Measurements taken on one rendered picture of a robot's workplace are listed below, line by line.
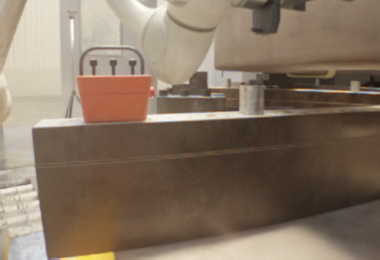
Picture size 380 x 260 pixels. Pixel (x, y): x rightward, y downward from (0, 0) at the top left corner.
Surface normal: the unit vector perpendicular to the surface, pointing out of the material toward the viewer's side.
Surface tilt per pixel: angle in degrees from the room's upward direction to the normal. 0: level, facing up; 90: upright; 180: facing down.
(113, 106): 97
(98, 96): 97
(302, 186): 90
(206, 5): 139
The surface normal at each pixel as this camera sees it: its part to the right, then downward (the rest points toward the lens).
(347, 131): 0.30, 0.14
